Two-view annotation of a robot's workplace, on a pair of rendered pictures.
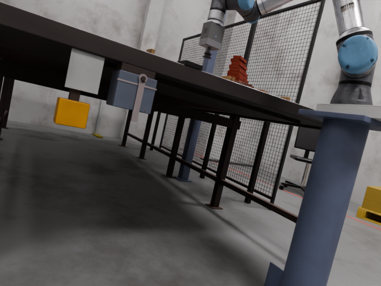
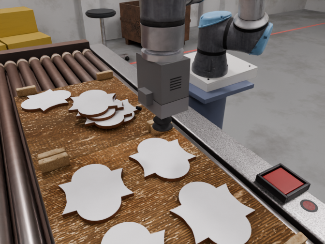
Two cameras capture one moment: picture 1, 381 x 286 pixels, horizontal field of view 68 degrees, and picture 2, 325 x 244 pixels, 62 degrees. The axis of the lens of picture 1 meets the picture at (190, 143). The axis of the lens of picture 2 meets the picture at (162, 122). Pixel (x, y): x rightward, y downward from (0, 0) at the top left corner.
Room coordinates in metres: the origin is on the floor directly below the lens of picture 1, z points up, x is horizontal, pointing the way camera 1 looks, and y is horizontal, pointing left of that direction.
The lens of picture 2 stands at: (1.35, 0.49, 1.33)
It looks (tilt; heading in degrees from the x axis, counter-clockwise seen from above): 32 degrees down; 270
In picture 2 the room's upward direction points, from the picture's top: straight up
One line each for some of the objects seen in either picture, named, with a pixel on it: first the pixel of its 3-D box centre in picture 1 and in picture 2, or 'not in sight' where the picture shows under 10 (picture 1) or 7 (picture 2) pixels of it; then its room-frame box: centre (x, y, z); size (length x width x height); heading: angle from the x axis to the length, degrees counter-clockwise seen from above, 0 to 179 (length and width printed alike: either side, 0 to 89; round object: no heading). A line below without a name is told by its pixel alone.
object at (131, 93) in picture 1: (131, 93); not in sight; (1.00, 0.24, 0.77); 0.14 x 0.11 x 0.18; 121
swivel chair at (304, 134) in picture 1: (307, 159); not in sight; (4.42, -1.84, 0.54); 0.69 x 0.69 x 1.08
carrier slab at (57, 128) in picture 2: not in sight; (86, 112); (1.59, -0.21, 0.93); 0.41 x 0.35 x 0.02; 121
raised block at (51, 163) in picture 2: not in sight; (54, 162); (1.59, 0.04, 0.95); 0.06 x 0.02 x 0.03; 31
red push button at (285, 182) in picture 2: not in sight; (282, 182); (1.11, 0.07, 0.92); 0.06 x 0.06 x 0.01; 31
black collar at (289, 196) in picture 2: (189, 65); (282, 181); (1.11, 0.07, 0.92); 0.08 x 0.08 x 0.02; 31
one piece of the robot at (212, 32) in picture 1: (211, 35); (156, 79); (1.37, 0.02, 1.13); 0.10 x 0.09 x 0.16; 35
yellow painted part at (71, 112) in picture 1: (76, 88); not in sight; (0.90, 0.39, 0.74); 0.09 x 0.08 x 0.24; 121
